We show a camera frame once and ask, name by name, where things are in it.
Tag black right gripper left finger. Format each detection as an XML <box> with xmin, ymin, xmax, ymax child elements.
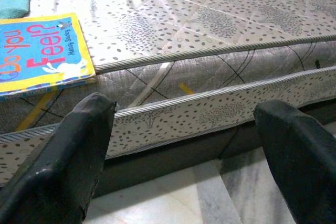
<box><xmin>0</xmin><ymin>92</ymin><xmax>117</xmax><ymax>224</ymax></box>

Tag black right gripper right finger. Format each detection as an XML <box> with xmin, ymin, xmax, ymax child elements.
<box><xmin>253</xmin><ymin>100</ymin><xmax>336</xmax><ymax>224</ymax></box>

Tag yellow bordered children's book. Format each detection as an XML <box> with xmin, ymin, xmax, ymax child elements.
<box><xmin>0</xmin><ymin>13</ymin><xmax>97</xmax><ymax>102</ymax></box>

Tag thin grey patterned mattress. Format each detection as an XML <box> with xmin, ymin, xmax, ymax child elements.
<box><xmin>0</xmin><ymin>66</ymin><xmax>336</xmax><ymax>187</ymax></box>

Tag thick grey patterned mattress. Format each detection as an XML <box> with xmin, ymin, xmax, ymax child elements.
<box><xmin>0</xmin><ymin>0</ymin><xmax>336</xmax><ymax>134</ymax></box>

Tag dark bed frame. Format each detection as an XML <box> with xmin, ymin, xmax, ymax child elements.
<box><xmin>91</xmin><ymin>100</ymin><xmax>336</xmax><ymax>200</ymax></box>

